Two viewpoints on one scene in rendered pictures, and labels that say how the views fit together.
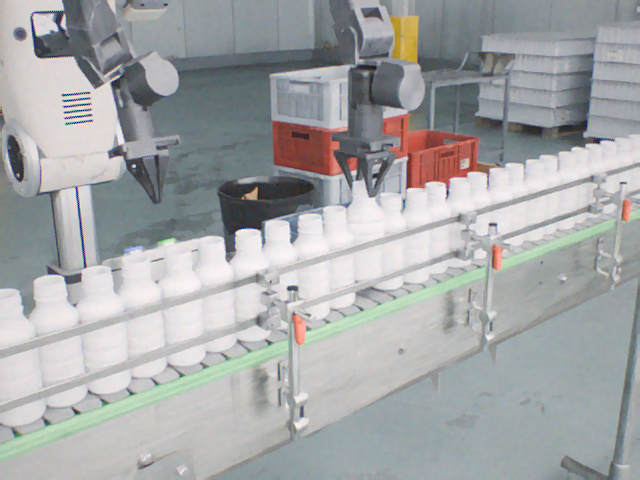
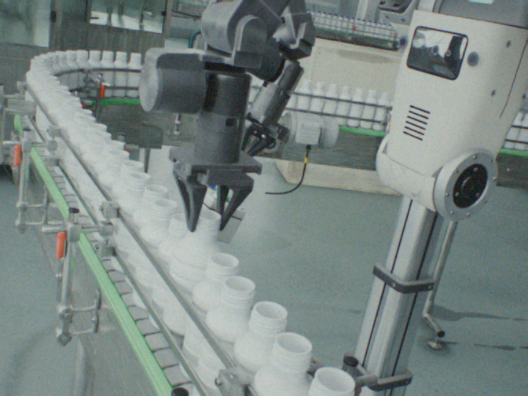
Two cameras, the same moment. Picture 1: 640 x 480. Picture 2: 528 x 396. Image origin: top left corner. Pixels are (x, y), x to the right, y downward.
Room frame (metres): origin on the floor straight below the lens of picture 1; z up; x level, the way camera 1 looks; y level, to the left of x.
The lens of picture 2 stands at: (1.39, -0.76, 1.48)
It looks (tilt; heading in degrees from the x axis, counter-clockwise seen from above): 19 degrees down; 98
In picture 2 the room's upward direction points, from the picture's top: 11 degrees clockwise
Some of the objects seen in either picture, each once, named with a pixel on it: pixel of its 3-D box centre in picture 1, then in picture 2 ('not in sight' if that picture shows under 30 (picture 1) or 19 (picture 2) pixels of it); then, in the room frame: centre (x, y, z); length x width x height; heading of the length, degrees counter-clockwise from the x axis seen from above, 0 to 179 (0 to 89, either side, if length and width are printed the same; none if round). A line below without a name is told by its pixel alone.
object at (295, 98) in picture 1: (341, 94); not in sight; (3.81, -0.10, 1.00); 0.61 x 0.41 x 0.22; 138
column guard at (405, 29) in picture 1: (401, 55); not in sight; (11.39, -1.17, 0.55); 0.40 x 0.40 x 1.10; 41
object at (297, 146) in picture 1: (341, 138); not in sight; (3.82, -0.10, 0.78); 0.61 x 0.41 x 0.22; 137
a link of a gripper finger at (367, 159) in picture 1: (367, 168); (205, 196); (1.22, -0.07, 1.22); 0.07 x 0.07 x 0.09; 41
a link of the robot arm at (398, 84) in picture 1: (386, 66); (199, 62); (1.19, -0.10, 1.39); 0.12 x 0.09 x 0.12; 42
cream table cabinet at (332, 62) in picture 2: not in sight; (350, 115); (1.27, 4.55, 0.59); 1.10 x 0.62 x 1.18; 23
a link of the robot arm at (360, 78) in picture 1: (368, 86); (221, 92); (1.22, -0.07, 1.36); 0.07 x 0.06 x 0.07; 42
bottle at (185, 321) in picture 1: (181, 306); (114, 196); (0.98, 0.20, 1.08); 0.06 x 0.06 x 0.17
